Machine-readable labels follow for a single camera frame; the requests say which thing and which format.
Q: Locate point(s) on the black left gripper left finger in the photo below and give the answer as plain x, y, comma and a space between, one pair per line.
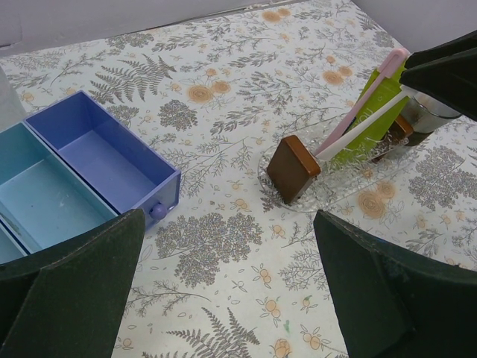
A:
68, 300

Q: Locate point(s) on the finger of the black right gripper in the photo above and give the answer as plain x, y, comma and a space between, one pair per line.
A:
446, 73

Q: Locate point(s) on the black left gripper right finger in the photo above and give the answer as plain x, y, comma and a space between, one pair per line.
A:
392, 302

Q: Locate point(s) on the pink toothbrush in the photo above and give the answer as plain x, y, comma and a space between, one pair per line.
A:
341, 143
388, 67

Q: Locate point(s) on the clear textured tray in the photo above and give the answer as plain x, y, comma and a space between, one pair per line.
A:
335, 182

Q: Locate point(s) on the teal drawer box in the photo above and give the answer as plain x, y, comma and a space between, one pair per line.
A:
12, 246

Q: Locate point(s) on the light blue drawer box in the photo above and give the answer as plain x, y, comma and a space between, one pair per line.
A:
43, 202

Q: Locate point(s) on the purple drawer box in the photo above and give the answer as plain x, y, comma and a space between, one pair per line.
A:
121, 168

